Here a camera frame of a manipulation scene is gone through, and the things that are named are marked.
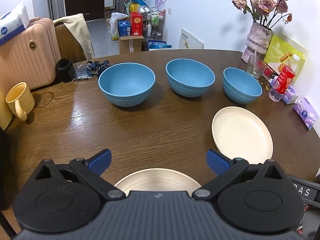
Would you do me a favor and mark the cream plate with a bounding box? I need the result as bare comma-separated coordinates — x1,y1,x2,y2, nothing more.
212,106,273,164
115,168,201,196

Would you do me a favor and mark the blue bowl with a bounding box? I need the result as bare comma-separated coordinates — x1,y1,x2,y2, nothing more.
165,59,215,98
98,62,156,107
222,67,263,105

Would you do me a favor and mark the near purple tissue pack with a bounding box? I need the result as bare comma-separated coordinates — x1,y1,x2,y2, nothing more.
293,97,319,130

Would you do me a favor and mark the purple tissue pack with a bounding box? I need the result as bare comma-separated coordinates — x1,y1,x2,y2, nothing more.
282,85,299,105
293,97,319,130

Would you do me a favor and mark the yellow ceramic mug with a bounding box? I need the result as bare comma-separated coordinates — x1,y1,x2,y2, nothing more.
5,82,35,121

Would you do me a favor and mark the far purple tissue pack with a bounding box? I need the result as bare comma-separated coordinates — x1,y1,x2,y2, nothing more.
282,85,299,105

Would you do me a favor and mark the black cylindrical cup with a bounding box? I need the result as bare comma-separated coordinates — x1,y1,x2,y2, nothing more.
55,59,75,83

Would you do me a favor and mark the red cigarette box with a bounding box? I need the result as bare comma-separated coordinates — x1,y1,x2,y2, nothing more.
258,60,278,81

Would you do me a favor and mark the clear drinking glass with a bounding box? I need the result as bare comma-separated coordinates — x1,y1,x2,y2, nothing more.
246,55,267,79

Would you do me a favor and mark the red label water bottle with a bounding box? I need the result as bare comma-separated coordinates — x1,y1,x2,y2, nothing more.
268,54,300,102

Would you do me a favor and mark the pink ribbed suitcase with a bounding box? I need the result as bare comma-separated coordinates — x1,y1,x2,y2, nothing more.
1,18,61,93

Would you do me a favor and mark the wooden chair with beige cloth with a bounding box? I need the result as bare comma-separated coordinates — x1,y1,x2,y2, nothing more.
53,14,95,63

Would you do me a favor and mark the green yellow snack box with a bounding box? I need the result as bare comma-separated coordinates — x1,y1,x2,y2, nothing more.
264,34,308,85

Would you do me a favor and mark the pink marbled vase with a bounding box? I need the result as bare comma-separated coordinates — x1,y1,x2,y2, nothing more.
241,22,274,63

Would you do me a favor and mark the brown cardboard box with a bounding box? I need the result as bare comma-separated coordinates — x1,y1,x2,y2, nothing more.
118,35,144,54

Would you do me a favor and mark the white leaning board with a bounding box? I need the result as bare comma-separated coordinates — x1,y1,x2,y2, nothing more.
178,29,204,49

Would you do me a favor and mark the blue carton box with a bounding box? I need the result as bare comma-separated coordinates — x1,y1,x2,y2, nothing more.
118,20,131,37

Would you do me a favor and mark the white plastic bag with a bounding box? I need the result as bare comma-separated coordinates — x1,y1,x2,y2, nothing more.
109,12,129,41

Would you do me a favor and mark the red gift box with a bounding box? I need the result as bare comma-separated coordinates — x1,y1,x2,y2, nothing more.
130,12,143,36

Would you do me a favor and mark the white blue tissue pack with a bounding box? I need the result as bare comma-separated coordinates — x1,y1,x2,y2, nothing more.
0,4,30,45

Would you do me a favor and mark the blue police lanyard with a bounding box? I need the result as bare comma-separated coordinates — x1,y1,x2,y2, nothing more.
73,60,111,81

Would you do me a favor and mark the wire storage rack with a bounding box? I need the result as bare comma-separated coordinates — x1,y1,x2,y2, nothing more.
143,9,166,43

